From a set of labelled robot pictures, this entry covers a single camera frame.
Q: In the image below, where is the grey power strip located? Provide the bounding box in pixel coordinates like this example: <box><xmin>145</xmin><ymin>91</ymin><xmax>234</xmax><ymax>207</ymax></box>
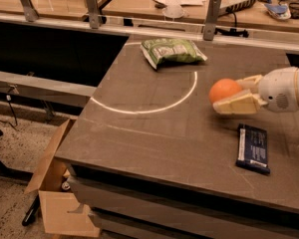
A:
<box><xmin>219</xmin><ymin>0</ymin><xmax>256</xmax><ymax>16</ymax></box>

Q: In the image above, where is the dark blue snack packet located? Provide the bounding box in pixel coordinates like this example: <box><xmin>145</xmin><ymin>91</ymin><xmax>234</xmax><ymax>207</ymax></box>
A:
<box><xmin>236</xmin><ymin>123</ymin><xmax>270</xmax><ymax>174</ymax></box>

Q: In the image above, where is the metal bracket post left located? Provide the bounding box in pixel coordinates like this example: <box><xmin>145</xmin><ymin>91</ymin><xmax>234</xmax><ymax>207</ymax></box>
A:
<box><xmin>20</xmin><ymin>0</ymin><xmax>39</xmax><ymax>22</ymax></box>

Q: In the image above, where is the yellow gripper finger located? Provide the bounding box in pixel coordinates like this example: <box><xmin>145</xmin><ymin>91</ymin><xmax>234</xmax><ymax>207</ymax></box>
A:
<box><xmin>212</xmin><ymin>90</ymin><xmax>267</xmax><ymax>115</ymax></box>
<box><xmin>237</xmin><ymin>75</ymin><xmax>263</xmax><ymax>93</ymax></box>

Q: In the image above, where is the clear plastic cup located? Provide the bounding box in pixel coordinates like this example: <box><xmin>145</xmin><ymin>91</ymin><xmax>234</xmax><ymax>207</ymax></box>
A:
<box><xmin>162</xmin><ymin>1</ymin><xmax>185</xmax><ymax>19</ymax></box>

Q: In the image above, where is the metal bracket post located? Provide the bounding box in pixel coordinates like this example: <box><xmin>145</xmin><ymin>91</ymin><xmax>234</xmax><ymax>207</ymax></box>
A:
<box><xmin>20</xmin><ymin>0</ymin><xmax>39</xmax><ymax>22</ymax></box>
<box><xmin>203</xmin><ymin>0</ymin><xmax>221</xmax><ymax>41</ymax></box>
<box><xmin>86</xmin><ymin>0</ymin><xmax>100</xmax><ymax>29</ymax></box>

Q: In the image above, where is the orange ball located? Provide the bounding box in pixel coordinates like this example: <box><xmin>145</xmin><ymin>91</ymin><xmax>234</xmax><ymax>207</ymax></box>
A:
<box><xmin>208</xmin><ymin>79</ymin><xmax>242</xmax><ymax>104</ymax></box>

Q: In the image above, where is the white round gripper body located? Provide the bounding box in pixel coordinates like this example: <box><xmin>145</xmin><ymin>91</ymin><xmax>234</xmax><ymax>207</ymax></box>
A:
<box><xmin>258</xmin><ymin>67</ymin><xmax>299</xmax><ymax>113</ymax></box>

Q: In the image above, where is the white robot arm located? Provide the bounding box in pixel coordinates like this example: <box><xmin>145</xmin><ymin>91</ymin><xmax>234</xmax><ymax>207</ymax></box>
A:
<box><xmin>212</xmin><ymin>67</ymin><xmax>299</xmax><ymax>115</ymax></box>

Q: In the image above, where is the cardboard box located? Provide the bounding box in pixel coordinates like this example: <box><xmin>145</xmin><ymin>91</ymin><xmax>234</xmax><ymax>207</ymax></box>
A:
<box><xmin>25</xmin><ymin>119</ymin><xmax>100</xmax><ymax>239</ymax></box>

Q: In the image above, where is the metal bracket post right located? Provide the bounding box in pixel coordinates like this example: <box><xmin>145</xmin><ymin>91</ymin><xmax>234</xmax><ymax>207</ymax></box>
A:
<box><xmin>203</xmin><ymin>0</ymin><xmax>221</xmax><ymax>41</ymax></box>

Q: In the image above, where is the black mesh cup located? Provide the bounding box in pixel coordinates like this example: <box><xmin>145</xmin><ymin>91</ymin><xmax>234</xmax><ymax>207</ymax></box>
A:
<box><xmin>289</xmin><ymin>2</ymin><xmax>299</xmax><ymax>19</ymax></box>

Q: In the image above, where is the green snack bag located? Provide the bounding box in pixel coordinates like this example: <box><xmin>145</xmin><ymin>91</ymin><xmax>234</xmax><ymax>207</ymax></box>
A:
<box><xmin>141</xmin><ymin>38</ymin><xmax>207</xmax><ymax>70</ymax></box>

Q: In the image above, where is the metal bracket post middle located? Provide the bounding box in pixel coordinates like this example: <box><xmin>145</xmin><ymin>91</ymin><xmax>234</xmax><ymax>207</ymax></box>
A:
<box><xmin>86</xmin><ymin>0</ymin><xmax>100</xmax><ymax>29</ymax></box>

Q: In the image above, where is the blue white object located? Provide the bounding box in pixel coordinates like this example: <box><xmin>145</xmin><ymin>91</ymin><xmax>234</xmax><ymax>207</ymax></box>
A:
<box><xmin>265</xmin><ymin>4</ymin><xmax>291</xmax><ymax>20</ymax></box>

